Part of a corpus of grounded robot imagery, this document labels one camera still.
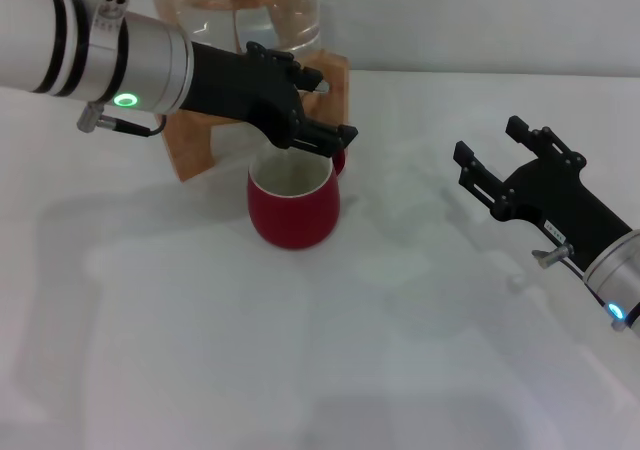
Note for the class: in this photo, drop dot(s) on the glass water dispenser jar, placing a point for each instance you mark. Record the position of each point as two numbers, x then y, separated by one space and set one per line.
285 10

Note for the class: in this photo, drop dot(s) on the red ceramic cup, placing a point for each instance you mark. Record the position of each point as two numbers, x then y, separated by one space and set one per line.
290 220

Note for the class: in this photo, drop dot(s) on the wooden dispenser stand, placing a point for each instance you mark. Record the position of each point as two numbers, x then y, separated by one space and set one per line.
190 145

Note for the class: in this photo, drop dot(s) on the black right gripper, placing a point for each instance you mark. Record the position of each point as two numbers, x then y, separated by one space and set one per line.
565 207

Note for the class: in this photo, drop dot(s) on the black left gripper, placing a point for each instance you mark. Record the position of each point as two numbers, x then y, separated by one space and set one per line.
235 87

